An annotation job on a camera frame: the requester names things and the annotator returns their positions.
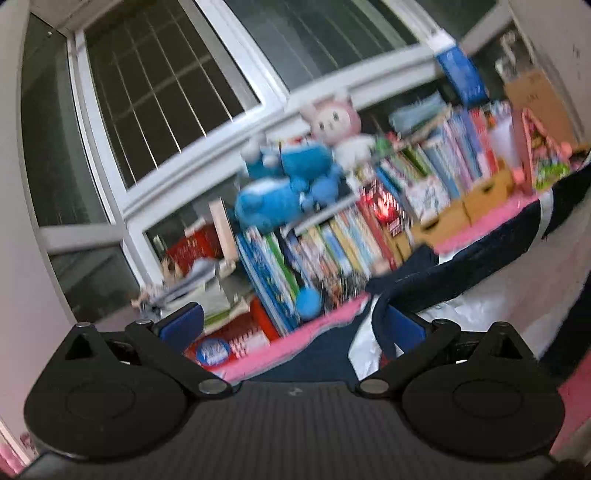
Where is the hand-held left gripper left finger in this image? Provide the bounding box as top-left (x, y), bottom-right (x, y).
top-left (64, 302), bottom-right (233, 400)

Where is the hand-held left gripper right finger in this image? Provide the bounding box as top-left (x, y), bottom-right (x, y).
top-left (356, 305), bottom-right (536, 398)

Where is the navy white jacket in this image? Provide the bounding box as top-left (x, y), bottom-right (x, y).
top-left (272, 157), bottom-right (591, 384)

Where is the stack of papers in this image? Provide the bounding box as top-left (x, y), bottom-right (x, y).
top-left (134, 258), bottom-right (252, 324)

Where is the red plastic crate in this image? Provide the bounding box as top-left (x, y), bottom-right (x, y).
top-left (185, 300), bottom-right (282, 370)

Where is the round blue plush ball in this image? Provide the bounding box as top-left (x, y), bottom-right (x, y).
top-left (295, 286), bottom-right (324, 320)

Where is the row of colourful books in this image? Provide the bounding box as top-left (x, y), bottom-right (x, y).
top-left (235, 99), bottom-right (513, 335)

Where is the wooden drawer organizer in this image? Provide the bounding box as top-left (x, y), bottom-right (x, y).
top-left (392, 168), bottom-right (515, 259)

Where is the blue white plush toy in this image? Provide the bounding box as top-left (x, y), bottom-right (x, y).
top-left (233, 178), bottom-right (310, 234)

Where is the pale blue folded stack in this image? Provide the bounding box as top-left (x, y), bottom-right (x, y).
top-left (388, 92), bottom-right (451, 136)

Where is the pink white plush toy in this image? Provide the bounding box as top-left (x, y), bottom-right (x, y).
top-left (298, 90), bottom-right (377, 169)

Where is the pink triangular toy house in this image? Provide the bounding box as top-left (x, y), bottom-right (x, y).
top-left (512, 108), bottom-right (573, 195)

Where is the window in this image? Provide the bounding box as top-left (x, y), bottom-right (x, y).
top-left (21, 0), bottom-right (509, 324)

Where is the blue white carton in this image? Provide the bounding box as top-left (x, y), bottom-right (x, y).
top-left (431, 39), bottom-right (490, 109)

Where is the cardboard box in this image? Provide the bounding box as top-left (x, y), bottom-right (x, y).
top-left (503, 69), bottom-right (578, 144)

